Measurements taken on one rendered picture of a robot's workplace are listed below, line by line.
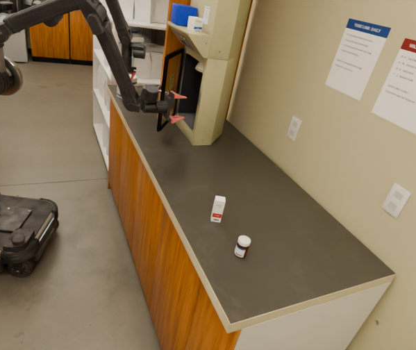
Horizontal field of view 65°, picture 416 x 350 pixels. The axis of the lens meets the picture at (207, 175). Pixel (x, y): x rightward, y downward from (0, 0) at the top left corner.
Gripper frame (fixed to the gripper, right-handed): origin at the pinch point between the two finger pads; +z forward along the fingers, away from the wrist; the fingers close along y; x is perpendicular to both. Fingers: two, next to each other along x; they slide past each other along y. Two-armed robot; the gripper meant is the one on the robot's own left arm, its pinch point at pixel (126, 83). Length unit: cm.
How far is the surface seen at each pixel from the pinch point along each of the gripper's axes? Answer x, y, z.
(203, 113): -50, 5, 7
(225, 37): -57, 5, -31
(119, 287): -21, -24, 120
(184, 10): -33, 3, -41
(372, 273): -145, -29, 40
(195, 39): -48, -7, -28
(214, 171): -69, -11, 30
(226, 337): -111, -75, 52
